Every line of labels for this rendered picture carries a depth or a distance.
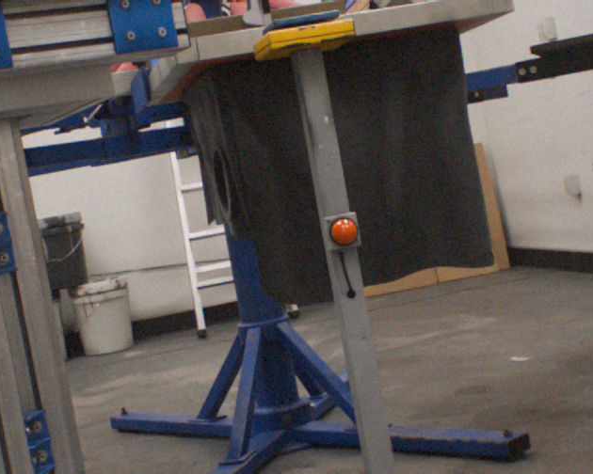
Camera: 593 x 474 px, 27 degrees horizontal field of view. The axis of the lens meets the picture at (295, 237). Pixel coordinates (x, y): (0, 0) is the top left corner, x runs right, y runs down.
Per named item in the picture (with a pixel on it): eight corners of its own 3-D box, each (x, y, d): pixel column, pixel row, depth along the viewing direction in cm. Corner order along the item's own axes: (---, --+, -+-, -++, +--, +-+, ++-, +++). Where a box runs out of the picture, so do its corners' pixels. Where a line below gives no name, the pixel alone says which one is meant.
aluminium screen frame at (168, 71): (515, 10, 206) (511, -12, 206) (176, 64, 195) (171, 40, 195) (388, 67, 283) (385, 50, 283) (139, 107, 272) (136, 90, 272)
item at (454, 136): (503, 266, 216) (461, 25, 213) (256, 316, 207) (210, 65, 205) (496, 265, 219) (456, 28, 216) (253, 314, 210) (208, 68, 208)
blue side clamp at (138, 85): (171, 97, 243) (165, 62, 243) (147, 101, 242) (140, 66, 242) (158, 110, 272) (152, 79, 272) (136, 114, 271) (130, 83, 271)
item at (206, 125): (291, 245, 210) (257, 59, 208) (242, 255, 208) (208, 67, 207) (248, 241, 255) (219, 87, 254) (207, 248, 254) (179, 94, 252)
